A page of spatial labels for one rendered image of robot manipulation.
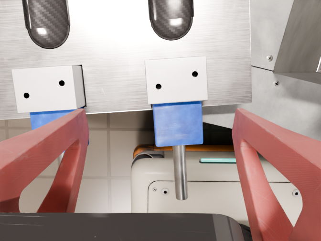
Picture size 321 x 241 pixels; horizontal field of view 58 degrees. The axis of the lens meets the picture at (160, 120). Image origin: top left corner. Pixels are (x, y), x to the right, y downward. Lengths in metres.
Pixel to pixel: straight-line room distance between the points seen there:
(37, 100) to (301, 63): 0.23
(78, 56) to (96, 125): 0.90
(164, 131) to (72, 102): 0.08
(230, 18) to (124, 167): 0.97
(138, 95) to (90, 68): 0.05
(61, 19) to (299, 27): 0.22
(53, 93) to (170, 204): 0.72
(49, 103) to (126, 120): 0.90
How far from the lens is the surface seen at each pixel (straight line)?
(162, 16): 0.27
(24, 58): 0.29
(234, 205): 0.96
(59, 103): 0.25
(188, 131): 0.26
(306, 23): 0.30
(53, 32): 0.29
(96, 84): 0.27
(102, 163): 1.20
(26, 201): 1.35
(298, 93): 0.35
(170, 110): 0.25
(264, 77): 0.34
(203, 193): 0.92
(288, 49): 0.32
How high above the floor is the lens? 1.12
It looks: 81 degrees down
